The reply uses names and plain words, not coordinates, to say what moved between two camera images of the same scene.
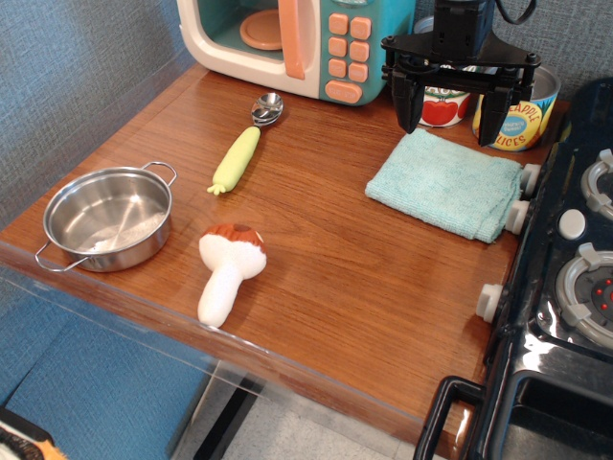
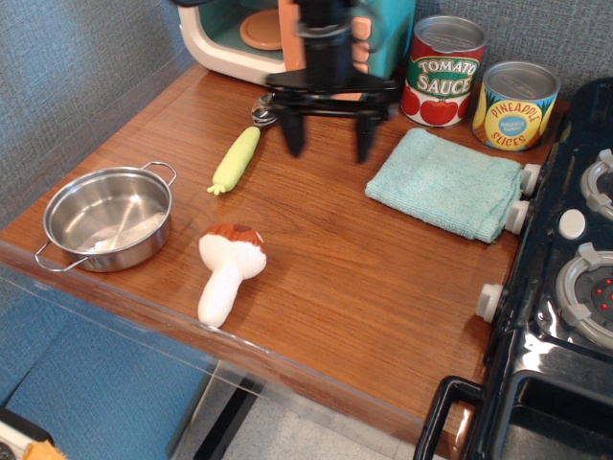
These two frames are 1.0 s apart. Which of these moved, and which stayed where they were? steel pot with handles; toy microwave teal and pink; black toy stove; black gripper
Moved: black gripper
Stayed: steel pot with handles; black toy stove; toy microwave teal and pink
